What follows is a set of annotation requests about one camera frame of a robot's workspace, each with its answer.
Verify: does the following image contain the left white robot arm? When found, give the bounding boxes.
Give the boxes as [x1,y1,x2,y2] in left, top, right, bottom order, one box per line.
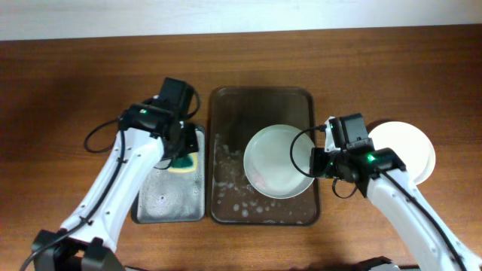
[20,78,200,270]

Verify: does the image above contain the right black cable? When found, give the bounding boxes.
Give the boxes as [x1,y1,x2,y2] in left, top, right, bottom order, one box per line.
[289,125,358,200]

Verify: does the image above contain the pale green plate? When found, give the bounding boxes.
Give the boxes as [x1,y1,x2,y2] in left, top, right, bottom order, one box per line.
[243,124,315,199]

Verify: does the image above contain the left black cable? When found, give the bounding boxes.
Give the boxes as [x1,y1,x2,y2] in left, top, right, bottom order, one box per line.
[83,87,201,171]

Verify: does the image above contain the black cable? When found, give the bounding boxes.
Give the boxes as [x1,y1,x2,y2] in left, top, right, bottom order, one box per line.
[289,125,358,200]
[83,87,201,171]

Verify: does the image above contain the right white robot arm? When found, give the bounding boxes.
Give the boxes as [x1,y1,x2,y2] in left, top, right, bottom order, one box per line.
[310,114,481,270]

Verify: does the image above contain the black soapy water tray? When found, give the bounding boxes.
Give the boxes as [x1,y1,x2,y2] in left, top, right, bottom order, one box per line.
[131,124,206,224]

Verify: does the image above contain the pink white plate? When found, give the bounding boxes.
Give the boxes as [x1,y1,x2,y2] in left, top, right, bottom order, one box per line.
[413,150,436,185]

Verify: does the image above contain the green yellow sponge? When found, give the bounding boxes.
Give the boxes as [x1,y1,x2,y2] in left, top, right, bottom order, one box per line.
[168,153,198,173]

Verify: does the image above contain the cream white plate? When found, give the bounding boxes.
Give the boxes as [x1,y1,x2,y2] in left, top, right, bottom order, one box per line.
[369,121,435,181]

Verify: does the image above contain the brown serving tray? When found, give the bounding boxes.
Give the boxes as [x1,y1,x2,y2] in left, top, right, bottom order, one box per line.
[206,87,322,227]

